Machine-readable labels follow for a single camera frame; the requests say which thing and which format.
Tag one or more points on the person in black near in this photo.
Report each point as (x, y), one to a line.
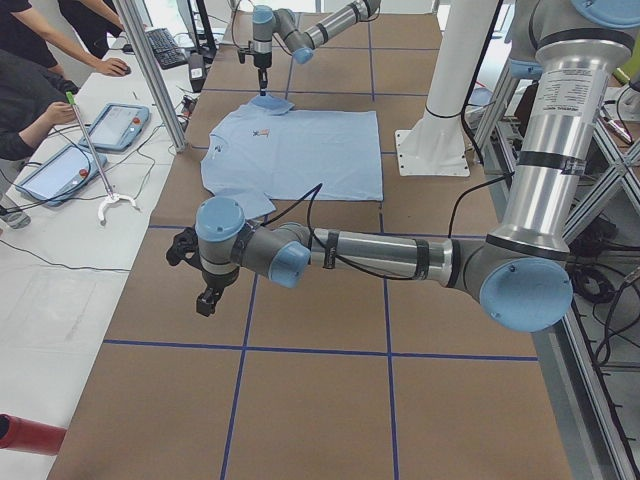
(33, 100)

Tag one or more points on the teach pendant blue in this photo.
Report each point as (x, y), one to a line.
(61, 177)
(117, 126)

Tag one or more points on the reacher grabber tool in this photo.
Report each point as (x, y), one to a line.
(112, 197)

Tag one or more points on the black monitor stand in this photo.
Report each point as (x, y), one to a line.
(203, 38)

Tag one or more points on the far teach pendant blue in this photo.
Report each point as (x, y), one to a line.
(117, 126)

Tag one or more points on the black keyboard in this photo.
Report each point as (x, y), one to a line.
(167, 53)

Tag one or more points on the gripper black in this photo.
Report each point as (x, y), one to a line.
(216, 280)
(261, 61)

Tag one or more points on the aluminium frame post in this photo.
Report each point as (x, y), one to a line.
(135, 31)

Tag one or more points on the person in black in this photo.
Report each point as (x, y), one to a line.
(26, 33)
(33, 100)

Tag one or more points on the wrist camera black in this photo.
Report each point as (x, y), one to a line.
(184, 248)
(244, 52)

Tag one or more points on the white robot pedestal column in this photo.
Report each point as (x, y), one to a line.
(435, 146)

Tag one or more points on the near teach pendant blue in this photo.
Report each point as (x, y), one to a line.
(61, 177)

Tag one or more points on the aluminium frame rack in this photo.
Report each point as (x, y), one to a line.
(606, 448)

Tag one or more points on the red cylinder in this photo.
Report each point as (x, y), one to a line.
(29, 436)

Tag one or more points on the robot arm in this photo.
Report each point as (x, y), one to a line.
(268, 23)
(512, 264)

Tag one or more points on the light blue t-shirt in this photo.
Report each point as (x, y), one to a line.
(268, 149)

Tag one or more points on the black power adapter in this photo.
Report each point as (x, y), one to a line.
(197, 71)

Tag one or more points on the person in black far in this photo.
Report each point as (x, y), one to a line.
(26, 33)

